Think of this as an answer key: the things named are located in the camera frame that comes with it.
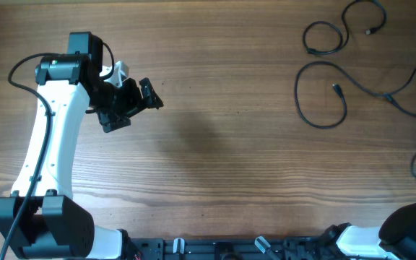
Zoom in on thin black usb cable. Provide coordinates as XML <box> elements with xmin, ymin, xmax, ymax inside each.
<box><xmin>293</xmin><ymin>60</ymin><xmax>416</xmax><ymax>130</ymax></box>

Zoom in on thick black cable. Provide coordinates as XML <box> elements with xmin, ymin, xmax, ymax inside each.
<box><xmin>301</xmin><ymin>0</ymin><xmax>388</xmax><ymax>56</ymax></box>

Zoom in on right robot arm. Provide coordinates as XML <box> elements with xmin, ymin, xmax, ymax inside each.
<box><xmin>318</xmin><ymin>203</ymin><xmax>416</xmax><ymax>260</ymax></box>

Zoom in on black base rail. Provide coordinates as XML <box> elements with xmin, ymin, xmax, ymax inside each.
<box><xmin>125</xmin><ymin>237</ymin><xmax>344</xmax><ymax>260</ymax></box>

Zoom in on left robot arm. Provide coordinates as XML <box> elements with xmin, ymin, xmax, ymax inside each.
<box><xmin>0</xmin><ymin>32</ymin><xmax>163</xmax><ymax>259</ymax></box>

